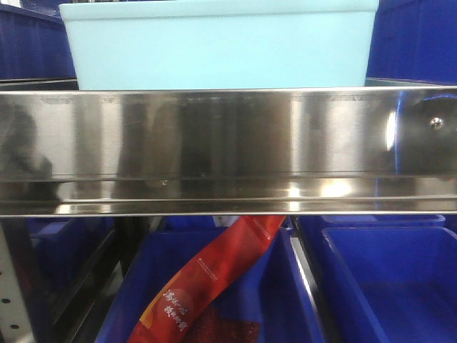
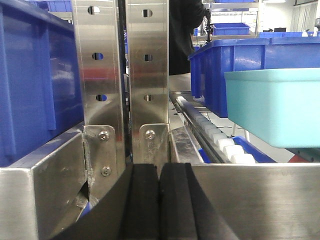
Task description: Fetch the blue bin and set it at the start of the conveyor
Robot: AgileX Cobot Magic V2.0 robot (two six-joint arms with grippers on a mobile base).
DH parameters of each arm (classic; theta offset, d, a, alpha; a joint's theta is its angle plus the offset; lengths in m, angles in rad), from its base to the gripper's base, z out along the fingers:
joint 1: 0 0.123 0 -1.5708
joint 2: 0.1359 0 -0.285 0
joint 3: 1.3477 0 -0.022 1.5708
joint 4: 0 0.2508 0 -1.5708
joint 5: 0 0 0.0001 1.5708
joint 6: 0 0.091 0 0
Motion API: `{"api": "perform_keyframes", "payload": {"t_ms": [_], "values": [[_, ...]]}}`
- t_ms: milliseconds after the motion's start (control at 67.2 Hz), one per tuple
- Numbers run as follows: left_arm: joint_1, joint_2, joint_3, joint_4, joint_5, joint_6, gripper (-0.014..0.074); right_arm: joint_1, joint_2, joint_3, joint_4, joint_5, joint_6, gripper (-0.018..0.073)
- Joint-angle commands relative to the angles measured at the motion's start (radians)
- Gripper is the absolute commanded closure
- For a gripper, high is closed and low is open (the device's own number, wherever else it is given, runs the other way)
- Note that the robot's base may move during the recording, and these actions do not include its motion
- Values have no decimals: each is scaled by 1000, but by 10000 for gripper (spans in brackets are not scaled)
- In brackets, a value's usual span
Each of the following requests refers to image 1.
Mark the screw in shelf rail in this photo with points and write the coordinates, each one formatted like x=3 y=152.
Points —
x=436 y=123

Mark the dark blue bin behind right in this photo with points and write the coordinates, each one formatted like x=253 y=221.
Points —
x=313 y=225

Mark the dark blue bin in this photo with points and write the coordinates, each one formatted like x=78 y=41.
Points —
x=392 y=285
x=33 y=46
x=271 y=297
x=62 y=245
x=313 y=225
x=414 y=40

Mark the dark blue bin lower centre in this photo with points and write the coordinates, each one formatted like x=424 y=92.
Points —
x=271 y=297

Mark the stainless steel shelf rail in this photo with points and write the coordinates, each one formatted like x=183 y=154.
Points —
x=274 y=151

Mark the perforated white rack upright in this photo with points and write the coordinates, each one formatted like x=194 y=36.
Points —
x=15 y=322

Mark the red printed snack package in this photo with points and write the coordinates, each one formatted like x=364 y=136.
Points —
x=173 y=311

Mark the dark blue bin lower right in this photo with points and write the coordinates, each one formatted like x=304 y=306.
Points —
x=392 y=285

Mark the light blue plastic bin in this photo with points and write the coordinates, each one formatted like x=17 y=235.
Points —
x=190 y=45

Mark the dark blue bin upper left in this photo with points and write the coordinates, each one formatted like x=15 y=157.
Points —
x=33 y=46

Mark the dark blue bin upper right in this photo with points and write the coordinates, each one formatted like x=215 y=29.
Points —
x=414 y=40

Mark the dark blue bin lower left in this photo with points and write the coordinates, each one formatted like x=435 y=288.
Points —
x=62 y=245

